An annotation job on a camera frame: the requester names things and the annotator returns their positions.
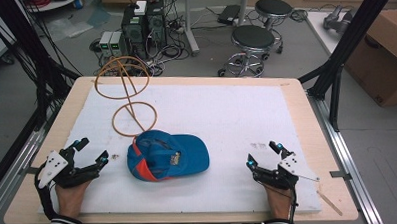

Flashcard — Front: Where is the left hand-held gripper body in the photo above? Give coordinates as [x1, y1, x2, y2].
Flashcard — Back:
[36, 146, 102, 191]

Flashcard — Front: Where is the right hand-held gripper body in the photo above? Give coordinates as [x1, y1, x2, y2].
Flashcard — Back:
[253, 152, 321, 192]

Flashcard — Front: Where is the blue baseball cap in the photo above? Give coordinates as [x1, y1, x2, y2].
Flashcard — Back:
[125, 127, 211, 184]

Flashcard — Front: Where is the person's right hand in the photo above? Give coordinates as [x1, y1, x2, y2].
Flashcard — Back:
[263, 183, 293, 222]

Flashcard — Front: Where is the person's left hand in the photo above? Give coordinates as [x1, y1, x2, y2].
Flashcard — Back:
[54, 180, 94, 221]

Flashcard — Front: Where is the thin wooden stick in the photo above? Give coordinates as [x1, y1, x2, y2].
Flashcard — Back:
[316, 189, 344, 218]

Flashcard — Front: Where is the white foam mat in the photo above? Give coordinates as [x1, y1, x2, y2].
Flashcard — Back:
[33, 77, 323, 223]

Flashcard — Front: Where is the grey power supply unit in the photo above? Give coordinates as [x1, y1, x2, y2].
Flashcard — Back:
[98, 30, 115, 58]
[109, 31, 125, 58]

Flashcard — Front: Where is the black round stool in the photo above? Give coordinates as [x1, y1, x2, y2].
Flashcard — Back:
[216, 23, 285, 80]
[254, 0, 296, 34]

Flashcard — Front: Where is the black computer tower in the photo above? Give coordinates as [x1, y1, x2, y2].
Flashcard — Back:
[145, 0, 168, 51]
[120, 4, 150, 62]

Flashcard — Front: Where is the cardboard box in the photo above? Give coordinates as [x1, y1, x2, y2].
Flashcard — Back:
[341, 8, 397, 109]

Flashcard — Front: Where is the grey device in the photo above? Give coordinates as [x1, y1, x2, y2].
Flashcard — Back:
[322, 3, 357, 36]

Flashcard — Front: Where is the black flat box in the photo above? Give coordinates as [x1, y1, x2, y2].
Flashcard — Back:
[216, 3, 241, 26]

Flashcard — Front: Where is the grey metal table leg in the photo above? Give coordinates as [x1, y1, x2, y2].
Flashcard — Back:
[182, 0, 202, 57]

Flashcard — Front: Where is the white box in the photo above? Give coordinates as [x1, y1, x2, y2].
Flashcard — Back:
[133, 0, 148, 17]

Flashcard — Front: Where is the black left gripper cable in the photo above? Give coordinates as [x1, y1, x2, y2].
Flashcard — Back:
[33, 165, 59, 222]

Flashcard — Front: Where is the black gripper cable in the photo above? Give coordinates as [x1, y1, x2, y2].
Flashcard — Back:
[286, 185, 299, 224]
[33, 165, 59, 222]

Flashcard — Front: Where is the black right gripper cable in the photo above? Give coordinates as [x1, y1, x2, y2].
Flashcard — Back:
[286, 185, 299, 224]

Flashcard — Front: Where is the aluminium rail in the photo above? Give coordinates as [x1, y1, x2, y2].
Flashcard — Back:
[0, 125, 59, 222]
[306, 88, 386, 224]

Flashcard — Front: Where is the metal bracket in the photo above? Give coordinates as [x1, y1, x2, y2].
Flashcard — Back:
[329, 170, 353, 182]

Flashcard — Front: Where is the brown wire hat stand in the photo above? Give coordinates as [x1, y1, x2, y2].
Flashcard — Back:
[93, 54, 159, 140]

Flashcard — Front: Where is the black metal frame strut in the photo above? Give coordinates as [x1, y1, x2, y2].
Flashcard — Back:
[295, 0, 397, 133]
[0, 0, 83, 133]

